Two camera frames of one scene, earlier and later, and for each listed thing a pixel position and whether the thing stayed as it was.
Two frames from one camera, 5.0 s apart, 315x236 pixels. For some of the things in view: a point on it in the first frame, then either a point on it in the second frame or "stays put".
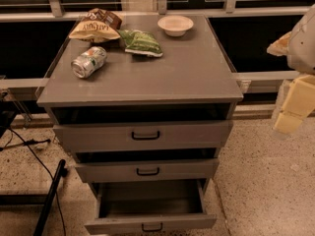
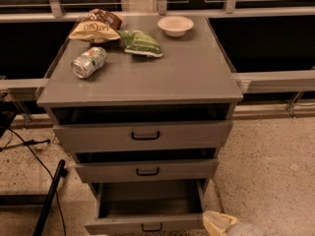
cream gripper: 303,46 → 245,230
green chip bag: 140,42 stays put
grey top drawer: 80,128 stays put
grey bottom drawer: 150,206 stays put
